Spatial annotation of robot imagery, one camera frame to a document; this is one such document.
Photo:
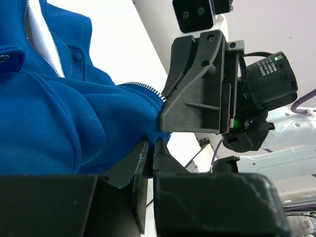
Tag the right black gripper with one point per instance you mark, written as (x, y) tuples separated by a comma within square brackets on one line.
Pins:
[(193, 91)]

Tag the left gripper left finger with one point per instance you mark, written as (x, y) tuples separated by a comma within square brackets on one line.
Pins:
[(112, 204)]

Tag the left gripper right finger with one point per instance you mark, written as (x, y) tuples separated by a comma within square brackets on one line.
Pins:
[(220, 204)]

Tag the blue zip-up jacket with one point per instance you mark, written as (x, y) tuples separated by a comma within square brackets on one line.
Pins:
[(59, 114)]

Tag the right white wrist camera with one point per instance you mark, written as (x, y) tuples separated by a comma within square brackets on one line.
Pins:
[(197, 15)]

